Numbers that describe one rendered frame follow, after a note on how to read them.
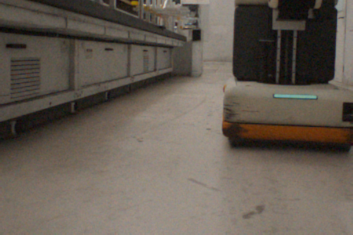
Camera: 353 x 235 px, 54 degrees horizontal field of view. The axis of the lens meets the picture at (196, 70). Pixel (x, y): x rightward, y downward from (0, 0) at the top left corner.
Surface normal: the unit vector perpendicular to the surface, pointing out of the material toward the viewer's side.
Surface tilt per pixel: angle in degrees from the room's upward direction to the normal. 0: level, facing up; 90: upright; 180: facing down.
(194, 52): 90
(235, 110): 90
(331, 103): 90
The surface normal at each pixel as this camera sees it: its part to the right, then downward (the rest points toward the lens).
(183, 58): -0.10, 0.05
